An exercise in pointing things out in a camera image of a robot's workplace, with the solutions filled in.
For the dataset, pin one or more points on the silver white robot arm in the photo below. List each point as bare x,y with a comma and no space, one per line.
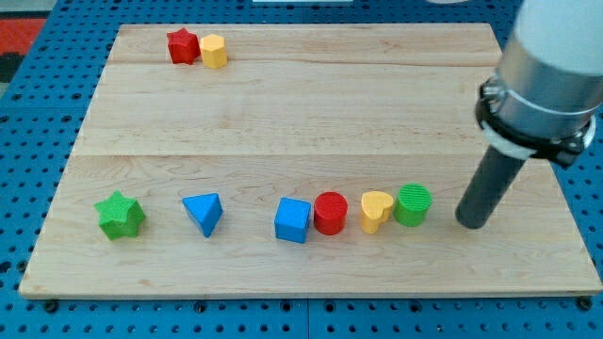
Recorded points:
541,100

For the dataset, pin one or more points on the blue cube block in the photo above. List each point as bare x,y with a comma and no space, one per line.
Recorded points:
292,219

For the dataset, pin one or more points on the yellow heart block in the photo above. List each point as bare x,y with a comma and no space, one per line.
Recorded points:
376,208

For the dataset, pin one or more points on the light wooden board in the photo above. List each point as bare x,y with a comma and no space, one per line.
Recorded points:
299,110

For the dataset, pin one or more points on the red cylinder block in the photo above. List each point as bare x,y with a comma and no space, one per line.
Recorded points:
330,212

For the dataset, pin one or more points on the blue triangle block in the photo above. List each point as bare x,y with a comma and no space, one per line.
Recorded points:
204,211

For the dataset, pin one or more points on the green cylinder block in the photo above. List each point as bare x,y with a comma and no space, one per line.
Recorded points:
412,205

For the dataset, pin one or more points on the yellow hexagon block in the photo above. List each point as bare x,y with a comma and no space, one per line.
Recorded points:
213,51

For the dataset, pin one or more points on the red star block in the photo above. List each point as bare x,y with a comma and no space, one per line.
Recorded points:
183,46

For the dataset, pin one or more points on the green star block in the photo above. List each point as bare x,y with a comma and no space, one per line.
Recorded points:
119,216

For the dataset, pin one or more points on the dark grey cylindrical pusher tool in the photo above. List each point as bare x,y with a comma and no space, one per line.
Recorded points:
487,187

